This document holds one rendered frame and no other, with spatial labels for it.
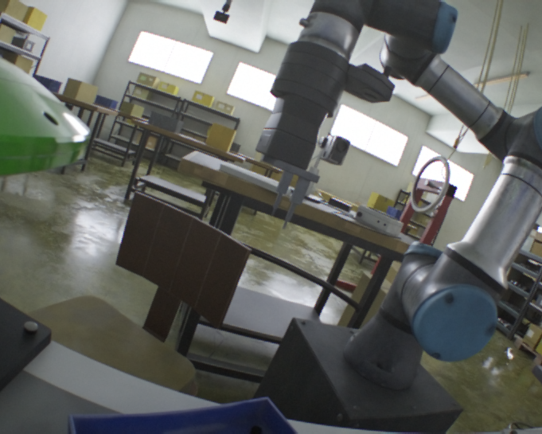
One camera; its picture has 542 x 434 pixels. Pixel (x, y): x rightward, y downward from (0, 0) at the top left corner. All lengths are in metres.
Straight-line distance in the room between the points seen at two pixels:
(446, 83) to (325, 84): 0.20
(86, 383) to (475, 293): 0.34
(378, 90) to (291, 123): 0.11
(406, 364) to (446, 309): 0.18
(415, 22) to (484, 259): 0.26
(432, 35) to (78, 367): 0.43
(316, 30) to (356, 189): 9.16
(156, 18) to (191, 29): 1.12
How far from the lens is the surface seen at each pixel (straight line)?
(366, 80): 0.37
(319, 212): 1.28
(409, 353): 0.50
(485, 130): 0.49
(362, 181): 9.50
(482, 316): 0.36
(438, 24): 0.38
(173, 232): 0.78
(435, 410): 0.53
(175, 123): 4.25
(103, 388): 0.23
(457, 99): 0.48
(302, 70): 0.34
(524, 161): 0.40
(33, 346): 0.23
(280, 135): 0.32
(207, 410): 0.21
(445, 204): 3.63
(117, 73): 9.85
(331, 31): 0.36
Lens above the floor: 1.08
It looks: 9 degrees down
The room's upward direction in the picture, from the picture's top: 22 degrees clockwise
